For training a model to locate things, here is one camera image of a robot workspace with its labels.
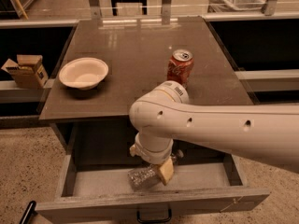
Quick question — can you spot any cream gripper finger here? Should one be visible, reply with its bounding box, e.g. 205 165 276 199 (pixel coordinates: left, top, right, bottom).
156 158 174 186

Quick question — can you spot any clear plastic water bottle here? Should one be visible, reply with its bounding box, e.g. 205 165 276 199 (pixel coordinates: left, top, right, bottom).
128 149 184 190

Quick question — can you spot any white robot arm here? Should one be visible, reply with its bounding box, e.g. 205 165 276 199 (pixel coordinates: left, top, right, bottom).
129 81 299 183

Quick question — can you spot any open grey wooden drawer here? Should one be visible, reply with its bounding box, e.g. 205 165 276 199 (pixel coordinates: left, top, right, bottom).
35 114 271 224

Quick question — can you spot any grey counter cabinet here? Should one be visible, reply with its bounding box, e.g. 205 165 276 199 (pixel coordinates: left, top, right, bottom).
40 17 251 147

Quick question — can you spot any red soda can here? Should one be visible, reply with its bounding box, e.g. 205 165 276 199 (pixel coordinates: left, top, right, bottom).
167 49 193 88

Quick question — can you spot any white paper bowl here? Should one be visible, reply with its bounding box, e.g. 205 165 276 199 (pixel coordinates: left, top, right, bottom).
59 58 108 91

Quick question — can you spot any open cardboard box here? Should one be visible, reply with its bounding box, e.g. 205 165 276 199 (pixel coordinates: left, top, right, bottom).
1 54 49 89

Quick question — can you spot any wooden broom stick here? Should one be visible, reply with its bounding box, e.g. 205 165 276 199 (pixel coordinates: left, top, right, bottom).
14 0 29 20

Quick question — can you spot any black drawer handle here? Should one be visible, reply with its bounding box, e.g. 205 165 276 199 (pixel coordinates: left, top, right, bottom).
136 209 172 224
19 201 36 224

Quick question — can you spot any black lower drawer handle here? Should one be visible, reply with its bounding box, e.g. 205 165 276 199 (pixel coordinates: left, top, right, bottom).
19 201 36 224

